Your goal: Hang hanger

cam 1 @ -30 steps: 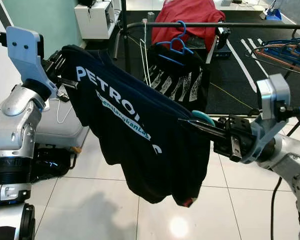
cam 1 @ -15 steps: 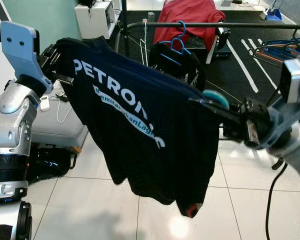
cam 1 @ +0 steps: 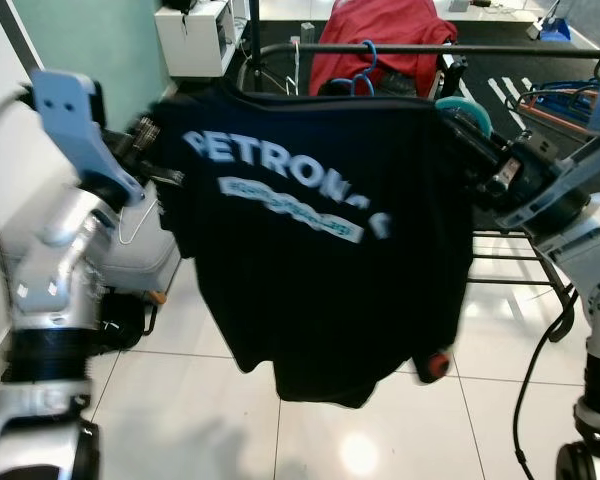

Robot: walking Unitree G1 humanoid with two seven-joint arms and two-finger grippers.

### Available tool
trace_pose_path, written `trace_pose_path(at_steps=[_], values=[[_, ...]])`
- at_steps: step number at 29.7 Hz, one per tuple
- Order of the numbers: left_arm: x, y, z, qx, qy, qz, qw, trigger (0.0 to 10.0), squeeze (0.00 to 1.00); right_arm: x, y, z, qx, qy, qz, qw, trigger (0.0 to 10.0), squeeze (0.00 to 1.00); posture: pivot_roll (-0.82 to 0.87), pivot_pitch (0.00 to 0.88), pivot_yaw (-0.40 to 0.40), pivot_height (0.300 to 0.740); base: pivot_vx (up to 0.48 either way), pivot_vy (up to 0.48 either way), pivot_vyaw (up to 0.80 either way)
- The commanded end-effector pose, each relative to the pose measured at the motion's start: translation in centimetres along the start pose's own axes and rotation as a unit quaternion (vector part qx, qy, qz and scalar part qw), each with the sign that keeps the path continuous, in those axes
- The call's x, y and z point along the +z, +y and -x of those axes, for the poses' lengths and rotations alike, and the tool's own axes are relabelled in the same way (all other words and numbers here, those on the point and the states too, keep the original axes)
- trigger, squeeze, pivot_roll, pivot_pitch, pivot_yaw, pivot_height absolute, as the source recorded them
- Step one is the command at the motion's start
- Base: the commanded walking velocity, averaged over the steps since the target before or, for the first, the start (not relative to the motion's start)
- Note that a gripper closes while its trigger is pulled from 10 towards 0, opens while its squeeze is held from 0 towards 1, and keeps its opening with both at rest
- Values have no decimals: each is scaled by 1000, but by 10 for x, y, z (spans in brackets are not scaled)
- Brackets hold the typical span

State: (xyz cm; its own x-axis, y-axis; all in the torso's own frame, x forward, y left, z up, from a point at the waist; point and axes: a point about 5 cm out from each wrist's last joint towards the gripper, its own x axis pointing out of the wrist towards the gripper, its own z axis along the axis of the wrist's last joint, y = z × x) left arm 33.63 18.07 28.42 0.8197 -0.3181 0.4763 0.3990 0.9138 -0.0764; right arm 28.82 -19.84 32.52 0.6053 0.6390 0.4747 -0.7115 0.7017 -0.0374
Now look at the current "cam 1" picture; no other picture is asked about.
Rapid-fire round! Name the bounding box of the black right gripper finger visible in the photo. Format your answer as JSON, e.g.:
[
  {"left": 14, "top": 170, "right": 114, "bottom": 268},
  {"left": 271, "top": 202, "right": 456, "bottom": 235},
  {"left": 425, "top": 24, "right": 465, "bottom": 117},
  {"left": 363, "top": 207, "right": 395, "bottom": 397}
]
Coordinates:
[{"left": 450, "top": 112, "right": 503, "bottom": 169}]

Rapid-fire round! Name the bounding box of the teal plastic hanger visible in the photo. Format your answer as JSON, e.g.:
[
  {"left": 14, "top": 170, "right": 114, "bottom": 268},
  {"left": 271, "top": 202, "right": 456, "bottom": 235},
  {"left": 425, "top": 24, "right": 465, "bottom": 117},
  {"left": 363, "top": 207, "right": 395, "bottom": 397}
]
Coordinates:
[{"left": 435, "top": 95, "right": 494, "bottom": 141}]

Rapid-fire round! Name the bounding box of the black Petronas print t-shirt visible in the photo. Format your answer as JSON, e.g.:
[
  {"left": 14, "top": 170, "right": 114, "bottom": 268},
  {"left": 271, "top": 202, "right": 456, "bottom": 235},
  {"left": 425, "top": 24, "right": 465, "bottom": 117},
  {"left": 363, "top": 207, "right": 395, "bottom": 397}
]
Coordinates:
[{"left": 145, "top": 78, "right": 478, "bottom": 409}]

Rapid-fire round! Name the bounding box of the blue plastic hanger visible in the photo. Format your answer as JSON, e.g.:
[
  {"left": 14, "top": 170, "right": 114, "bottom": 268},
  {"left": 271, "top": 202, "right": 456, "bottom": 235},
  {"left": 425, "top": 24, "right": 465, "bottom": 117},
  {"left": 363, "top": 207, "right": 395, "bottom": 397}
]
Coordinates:
[{"left": 330, "top": 40, "right": 379, "bottom": 98}]

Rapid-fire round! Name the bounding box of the thin white hanger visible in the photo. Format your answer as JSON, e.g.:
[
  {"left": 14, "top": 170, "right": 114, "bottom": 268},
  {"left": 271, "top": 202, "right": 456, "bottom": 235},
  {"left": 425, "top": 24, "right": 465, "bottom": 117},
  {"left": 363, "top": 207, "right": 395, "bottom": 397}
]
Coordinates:
[{"left": 290, "top": 40, "right": 303, "bottom": 91}]

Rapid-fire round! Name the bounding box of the bunch of blue hangers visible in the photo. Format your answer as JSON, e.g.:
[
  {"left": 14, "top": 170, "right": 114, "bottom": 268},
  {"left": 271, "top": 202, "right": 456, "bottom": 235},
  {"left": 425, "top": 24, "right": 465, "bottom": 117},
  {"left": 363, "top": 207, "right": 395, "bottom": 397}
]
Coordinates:
[{"left": 520, "top": 80, "right": 600, "bottom": 126}]

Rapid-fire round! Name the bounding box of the black metal clothes rack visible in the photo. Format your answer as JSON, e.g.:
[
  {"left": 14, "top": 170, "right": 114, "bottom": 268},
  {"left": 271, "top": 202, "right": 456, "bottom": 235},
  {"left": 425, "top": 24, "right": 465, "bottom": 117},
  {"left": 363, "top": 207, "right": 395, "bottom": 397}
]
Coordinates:
[{"left": 235, "top": 0, "right": 600, "bottom": 291}]

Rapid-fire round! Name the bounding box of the white shelf unit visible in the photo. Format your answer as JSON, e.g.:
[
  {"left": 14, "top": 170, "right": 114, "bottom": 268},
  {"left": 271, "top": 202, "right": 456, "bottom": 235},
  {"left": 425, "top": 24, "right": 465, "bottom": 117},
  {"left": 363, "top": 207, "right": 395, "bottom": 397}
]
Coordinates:
[{"left": 155, "top": 0, "right": 243, "bottom": 79}]

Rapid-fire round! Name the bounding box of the grey cushioned ottoman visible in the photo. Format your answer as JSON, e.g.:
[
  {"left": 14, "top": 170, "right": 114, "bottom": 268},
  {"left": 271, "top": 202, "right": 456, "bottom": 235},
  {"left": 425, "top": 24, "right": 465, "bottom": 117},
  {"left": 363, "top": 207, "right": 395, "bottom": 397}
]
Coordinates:
[{"left": 0, "top": 185, "right": 181, "bottom": 301}]

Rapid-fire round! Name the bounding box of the blue dustpan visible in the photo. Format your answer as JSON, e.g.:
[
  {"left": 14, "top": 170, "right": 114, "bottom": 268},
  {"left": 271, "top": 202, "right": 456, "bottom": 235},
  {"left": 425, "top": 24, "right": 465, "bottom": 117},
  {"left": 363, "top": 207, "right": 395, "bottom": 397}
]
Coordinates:
[{"left": 530, "top": 18, "right": 576, "bottom": 43}]

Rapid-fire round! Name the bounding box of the red cloth cover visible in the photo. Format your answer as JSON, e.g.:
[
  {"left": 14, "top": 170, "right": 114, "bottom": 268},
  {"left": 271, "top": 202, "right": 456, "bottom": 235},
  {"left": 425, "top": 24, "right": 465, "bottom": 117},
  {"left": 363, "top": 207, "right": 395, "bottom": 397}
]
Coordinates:
[{"left": 310, "top": 0, "right": 459, "bottom": 99}]

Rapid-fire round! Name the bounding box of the black floor bag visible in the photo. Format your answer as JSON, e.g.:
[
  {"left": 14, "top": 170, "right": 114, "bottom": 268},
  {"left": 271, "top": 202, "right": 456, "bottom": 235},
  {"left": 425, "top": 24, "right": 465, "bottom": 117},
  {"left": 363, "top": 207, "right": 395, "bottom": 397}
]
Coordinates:
[{"left": 100, "top": 290, "right": 161, "bottom": 351}]

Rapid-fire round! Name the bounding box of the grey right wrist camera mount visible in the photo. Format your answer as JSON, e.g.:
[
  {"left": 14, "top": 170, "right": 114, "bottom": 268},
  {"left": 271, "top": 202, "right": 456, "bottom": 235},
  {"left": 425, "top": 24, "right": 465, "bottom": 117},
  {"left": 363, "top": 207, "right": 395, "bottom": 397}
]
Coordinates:
[{"left": 495, "top": 70, "right": 600, "bottom": 233}]

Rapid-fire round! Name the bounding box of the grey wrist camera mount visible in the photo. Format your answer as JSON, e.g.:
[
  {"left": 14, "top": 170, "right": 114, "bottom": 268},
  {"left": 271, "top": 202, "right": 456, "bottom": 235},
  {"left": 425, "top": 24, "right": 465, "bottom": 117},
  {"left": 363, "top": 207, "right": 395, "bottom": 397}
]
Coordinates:
[
  {"left": 28, "top": 70, "right": 146, "bottom": 206},
  {"left": 495, "top": 70, "right": 600, "bottom": 233}
]

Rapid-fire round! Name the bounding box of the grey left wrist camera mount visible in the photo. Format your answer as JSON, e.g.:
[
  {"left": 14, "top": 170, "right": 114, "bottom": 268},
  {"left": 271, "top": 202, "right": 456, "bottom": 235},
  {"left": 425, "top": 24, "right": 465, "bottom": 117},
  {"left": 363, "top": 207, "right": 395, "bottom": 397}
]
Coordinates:
[{"left": 28, "top": 70, "right": 146, "bottom": 206}]

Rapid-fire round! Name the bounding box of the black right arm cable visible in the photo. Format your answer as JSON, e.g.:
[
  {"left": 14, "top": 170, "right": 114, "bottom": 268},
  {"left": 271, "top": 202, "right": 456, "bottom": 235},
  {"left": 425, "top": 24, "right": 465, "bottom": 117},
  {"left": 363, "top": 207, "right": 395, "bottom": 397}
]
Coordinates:
[{"left": 513, "top": 290, "right": 579, "bottom": 476}]

